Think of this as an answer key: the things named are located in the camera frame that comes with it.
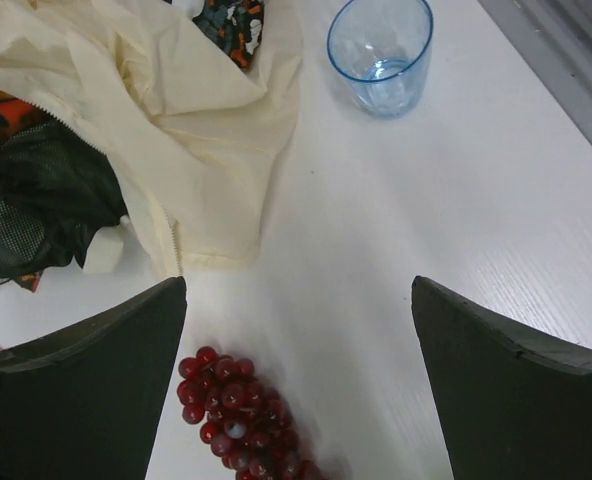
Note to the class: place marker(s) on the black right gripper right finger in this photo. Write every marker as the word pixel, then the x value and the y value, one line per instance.
pixel 513 402

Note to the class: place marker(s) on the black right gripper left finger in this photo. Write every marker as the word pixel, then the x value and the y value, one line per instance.
pixel 84 402

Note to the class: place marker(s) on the dark green mesh cloth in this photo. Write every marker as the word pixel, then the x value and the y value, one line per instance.
pixel 56 193

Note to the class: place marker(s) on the black orange patterned cloth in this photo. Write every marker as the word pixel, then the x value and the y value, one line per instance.
pixel 235 27

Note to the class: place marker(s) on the red grape bunch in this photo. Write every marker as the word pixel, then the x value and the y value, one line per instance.
pixel 244 421

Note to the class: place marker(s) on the cream white jacket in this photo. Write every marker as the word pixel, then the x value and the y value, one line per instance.
pixel 191 137

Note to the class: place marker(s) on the clear blue plastic cup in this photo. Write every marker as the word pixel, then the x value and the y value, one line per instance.
pixel 382 50

